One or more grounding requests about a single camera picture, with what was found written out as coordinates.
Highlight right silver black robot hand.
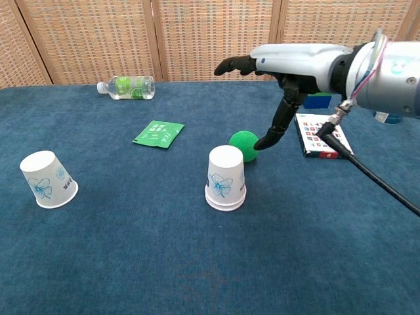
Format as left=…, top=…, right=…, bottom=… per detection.
left=213, top=43, right=358, bottom=152

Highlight white paper cup blue flowers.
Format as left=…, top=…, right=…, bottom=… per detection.
left=19, top=150, right=79, bottom=209
left=205, top=145, right=247, bottom=207

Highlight blue toy building brick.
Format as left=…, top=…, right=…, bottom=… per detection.
left=303, top=93, right=332, bottom=110

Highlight card box with coloured pictures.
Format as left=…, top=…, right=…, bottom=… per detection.
left=294, top=113, right=354, bottom=160

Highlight green foam ball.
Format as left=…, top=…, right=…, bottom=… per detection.
left=228, top=130, right=261, bottom=163

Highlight white blue Starbucks tumbler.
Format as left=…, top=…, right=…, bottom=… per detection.
left=373, top=110, right=404, bottom=125

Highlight woven wooden folding screen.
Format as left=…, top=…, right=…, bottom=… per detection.
left=0, top=0, right=420, bottom=89

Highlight green foil sachet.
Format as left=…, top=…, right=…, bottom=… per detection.
left=132, top=119, right=186, bottom=150

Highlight clear bottle green label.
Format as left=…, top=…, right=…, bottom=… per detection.
left=96, top=75, right=156, bottom=100

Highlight blue velvet tablecloth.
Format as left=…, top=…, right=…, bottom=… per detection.
left=0, top=77, right=420, bottom=315

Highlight thin coloured wire bundle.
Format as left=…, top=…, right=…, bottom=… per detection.
left=348, top=28, right=390, bottom=100

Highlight black cable with metal plug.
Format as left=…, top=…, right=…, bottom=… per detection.
left=315, top=100, right=420, bottom=218

